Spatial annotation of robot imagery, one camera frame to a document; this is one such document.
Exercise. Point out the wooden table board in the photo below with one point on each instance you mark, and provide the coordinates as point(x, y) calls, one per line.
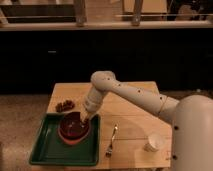
point(134, 127)

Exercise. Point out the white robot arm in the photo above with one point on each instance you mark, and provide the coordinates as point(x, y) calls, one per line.
point(191, 118)

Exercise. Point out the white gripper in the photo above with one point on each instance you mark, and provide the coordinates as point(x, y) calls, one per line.
point(92, 103)

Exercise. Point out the white paper cup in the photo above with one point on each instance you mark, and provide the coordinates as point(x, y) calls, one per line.
point(155, 142)

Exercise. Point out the brown grape bunch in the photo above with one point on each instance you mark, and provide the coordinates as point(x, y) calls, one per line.
point(65, 106)

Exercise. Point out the dark red bowl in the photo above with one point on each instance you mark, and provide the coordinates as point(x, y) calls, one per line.
point(72, 129)

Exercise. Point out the green plastic tray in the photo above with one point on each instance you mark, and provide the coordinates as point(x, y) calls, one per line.
point(50, 149)

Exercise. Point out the dark counter cabinet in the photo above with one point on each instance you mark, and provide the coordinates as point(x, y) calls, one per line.
point(34, 60)

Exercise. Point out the silver metal fork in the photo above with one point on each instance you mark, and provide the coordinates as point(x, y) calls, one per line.
point(110, 146)

